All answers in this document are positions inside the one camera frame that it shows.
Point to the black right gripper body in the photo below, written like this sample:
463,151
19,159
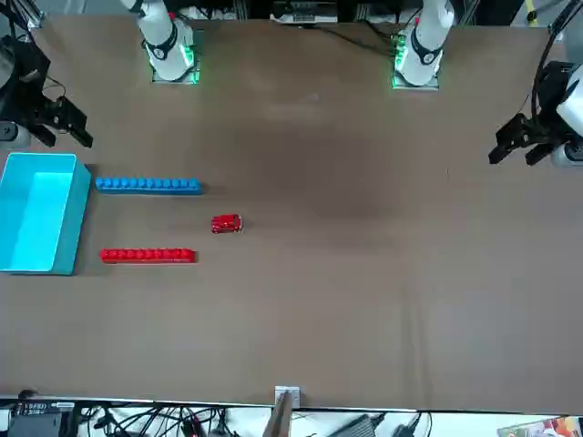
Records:
38,109

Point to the grey power strip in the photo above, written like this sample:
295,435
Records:
303,16

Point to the aluminium profile post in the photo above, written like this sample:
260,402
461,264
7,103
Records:
284,409

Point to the blue toy block row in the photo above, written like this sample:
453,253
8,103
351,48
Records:
150,186

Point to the colourful printed package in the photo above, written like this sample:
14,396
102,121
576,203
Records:
546,428

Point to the black power supply box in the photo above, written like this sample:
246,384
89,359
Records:
41,421

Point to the cyan plastic bin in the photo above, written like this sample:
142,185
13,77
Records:
32,218

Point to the grey power adapter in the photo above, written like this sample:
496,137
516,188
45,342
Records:
364,425

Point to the red toy block row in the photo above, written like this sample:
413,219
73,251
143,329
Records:
148,256

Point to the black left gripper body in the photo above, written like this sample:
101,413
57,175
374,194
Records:
546,131

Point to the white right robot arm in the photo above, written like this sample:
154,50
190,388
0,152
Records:
159,27

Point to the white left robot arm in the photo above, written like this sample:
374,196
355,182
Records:
426,41

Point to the red toy car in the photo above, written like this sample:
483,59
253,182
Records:
226,223

